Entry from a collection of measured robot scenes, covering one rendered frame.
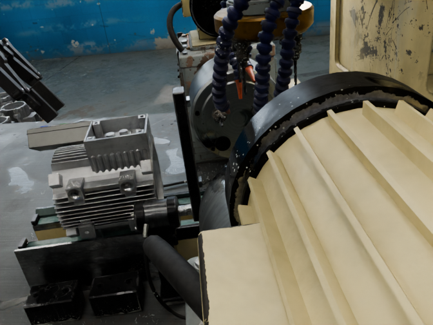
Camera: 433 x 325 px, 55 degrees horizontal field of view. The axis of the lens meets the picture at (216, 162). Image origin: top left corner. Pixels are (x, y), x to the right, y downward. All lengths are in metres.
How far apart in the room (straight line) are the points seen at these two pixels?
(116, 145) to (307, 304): 0.67
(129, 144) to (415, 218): 0.69
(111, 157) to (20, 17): 6.53
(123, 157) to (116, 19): 5.91
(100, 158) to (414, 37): 0.58
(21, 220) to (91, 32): 5.70
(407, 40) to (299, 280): 0.55
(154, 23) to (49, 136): 5.50
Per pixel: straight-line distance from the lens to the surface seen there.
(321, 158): 0.25
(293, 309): 0.20
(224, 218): 0.56
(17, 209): 1.41
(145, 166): 0.83
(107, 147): 0.84
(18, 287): 1.11
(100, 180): 0.86
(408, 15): 0.71
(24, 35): 7.36
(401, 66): 0.73
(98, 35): 6.86
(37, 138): 1.15
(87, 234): 0.89
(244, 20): 0.73
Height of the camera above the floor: 1.47
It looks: 29 degrees down
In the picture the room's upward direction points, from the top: 7 degrees counter-clockwise
